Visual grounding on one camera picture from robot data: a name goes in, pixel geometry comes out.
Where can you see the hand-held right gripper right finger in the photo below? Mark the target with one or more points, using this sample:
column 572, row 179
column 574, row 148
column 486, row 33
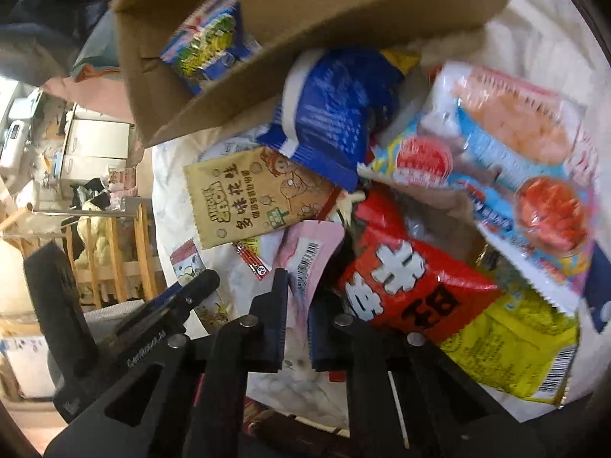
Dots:
column 327, row 338

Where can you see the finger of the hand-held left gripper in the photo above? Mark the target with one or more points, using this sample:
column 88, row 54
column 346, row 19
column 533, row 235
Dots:
column 200, row 286

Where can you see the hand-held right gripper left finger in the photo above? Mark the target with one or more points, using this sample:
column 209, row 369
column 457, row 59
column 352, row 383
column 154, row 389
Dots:
column 272, row 334

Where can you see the pink snack packet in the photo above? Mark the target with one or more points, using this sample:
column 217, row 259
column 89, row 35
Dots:
column 310, row 253

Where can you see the tan cartoon snack packet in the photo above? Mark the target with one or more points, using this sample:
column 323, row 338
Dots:
column 238, row 200

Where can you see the red snack packet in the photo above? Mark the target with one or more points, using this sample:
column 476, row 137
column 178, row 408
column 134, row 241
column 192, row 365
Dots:
column 405, row 286

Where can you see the yellow snack packet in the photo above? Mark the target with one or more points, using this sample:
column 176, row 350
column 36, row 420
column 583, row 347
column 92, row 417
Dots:
column 515, row 343

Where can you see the dark blue white-striped snack packet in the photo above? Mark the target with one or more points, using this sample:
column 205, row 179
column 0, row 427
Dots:
column 334, row 105

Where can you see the large light blue snack packet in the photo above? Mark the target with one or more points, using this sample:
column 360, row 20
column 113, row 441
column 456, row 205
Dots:
column 501, row 152

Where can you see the cardboard box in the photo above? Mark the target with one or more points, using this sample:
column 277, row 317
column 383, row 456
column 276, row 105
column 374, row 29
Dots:
column 334, row 9

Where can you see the small white cartoon packet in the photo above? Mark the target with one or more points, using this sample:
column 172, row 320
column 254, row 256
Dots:
column 186, row 262

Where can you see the small red white sachet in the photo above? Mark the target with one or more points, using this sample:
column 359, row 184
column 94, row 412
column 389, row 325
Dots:
column 250, row 260

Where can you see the white printed blanket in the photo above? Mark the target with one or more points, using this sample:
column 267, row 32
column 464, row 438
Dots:
column 296, row 389

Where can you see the wooden rack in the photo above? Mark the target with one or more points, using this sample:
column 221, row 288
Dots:
column 143, row 248

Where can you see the pale yellow cloth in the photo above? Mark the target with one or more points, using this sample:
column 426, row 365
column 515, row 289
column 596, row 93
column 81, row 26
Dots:
column 95, row 243

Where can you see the white storage box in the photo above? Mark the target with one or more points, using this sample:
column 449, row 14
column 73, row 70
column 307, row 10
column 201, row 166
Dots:
column 24, row 367

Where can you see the white cabinet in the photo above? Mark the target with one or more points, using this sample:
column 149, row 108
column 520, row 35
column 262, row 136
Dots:
column 95, row 143

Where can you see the white appliance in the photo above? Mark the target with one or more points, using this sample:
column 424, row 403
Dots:
column 16, row 138

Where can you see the pink cloth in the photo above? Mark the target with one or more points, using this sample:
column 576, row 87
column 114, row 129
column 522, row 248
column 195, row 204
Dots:
column 95, row 95

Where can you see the blue green snack packet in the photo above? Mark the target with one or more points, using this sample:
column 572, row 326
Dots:
column 210, row 43

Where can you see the teal pillow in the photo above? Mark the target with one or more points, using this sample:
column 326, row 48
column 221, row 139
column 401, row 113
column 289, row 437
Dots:
column 98, row 47

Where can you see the dark blue cloth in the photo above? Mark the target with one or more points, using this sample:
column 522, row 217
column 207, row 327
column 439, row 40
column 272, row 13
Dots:
column 57, row 4

